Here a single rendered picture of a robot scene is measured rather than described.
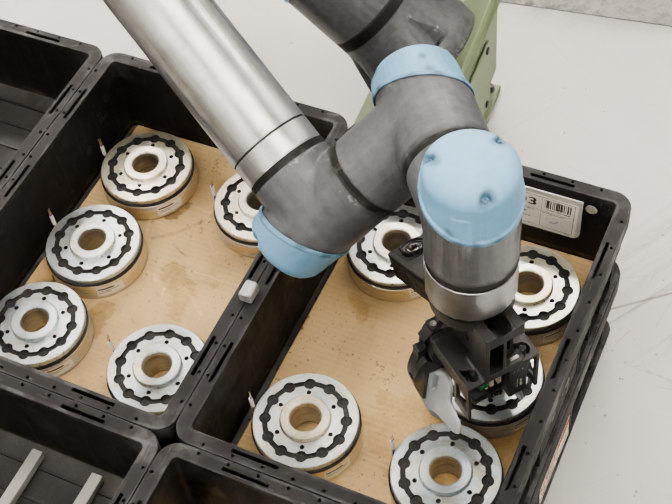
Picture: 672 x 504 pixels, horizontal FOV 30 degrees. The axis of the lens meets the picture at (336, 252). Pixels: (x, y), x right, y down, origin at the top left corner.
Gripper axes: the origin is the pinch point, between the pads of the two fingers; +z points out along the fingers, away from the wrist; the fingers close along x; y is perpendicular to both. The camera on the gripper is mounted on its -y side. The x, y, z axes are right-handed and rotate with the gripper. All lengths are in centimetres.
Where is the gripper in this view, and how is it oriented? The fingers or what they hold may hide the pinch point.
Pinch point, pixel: (460, 390)
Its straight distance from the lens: 120.1
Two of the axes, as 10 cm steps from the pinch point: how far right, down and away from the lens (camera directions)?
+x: 8.8, -4.3, 2.2
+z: 0.9, 5.9, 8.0
